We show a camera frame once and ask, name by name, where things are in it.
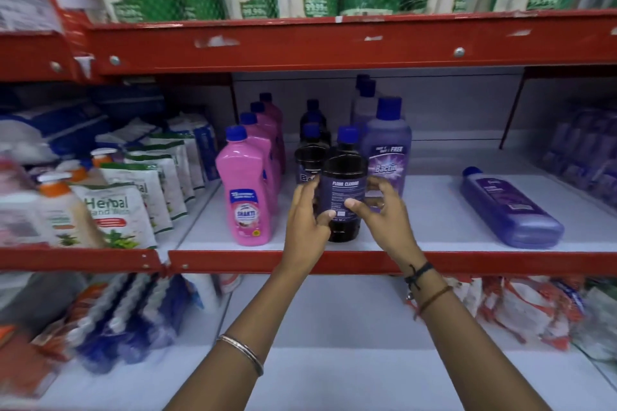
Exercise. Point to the person's right hand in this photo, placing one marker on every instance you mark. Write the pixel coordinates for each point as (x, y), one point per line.
(393, 232)

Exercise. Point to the person's left hand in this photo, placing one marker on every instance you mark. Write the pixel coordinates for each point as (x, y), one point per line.
(301, 237)

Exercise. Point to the person's right thumb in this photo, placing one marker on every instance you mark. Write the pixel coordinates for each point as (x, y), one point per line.
(355, 207)

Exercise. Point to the person's left thumb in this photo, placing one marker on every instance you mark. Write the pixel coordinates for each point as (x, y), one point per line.
(326, 217)

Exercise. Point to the dark floor cleaner bottle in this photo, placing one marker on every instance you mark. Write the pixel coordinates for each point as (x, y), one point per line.
(343, 170)
(313, 112)
(308, 158)

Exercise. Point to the person's right forearm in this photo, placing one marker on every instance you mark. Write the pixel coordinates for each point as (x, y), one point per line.
(462, 343)

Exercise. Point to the person's left forearm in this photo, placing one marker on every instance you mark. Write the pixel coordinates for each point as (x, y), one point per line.
(250, 338)

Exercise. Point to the purple cleaner bottle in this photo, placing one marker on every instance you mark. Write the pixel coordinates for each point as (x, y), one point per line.
(511, 208)
(360, 81)
(388, 146)
(364, 107)

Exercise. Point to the pink cleaner bottle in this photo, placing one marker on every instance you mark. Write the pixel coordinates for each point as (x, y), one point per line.
(264, 141)
(274, 106)
(243, 184)
(271, 119)

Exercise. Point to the silver bangle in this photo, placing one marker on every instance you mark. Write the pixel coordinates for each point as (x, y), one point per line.
(243, 349)

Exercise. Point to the red metal shelf rack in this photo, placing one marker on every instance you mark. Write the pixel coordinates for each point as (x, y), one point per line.
(308, 42)

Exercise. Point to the row of herbal refill pouches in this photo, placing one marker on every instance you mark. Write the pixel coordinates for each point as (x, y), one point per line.
(144, 194)

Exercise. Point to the pile of red white packets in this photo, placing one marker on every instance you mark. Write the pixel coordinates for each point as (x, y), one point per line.
(520, 307)

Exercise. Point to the row of blue striped packets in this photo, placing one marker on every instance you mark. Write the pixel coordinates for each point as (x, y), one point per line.
(127, 319)

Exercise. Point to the orange cap pump bottle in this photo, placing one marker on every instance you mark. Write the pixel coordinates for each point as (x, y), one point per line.
(74, 171)
(60, 213)
(103, 155)

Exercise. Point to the stack of purple packets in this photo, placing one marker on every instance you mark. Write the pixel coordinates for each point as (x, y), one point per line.
(585, 155)

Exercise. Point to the green white plastic packet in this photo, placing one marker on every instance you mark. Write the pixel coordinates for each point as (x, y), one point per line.
(600, 324)

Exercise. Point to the white paper shelf tag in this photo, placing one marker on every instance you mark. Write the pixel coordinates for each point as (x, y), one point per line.
(85, 67)

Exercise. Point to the pile of blue white packets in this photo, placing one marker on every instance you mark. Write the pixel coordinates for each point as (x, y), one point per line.
(53, 129)

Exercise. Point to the pile of orange packets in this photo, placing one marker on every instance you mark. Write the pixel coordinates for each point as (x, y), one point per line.
(24, 357)

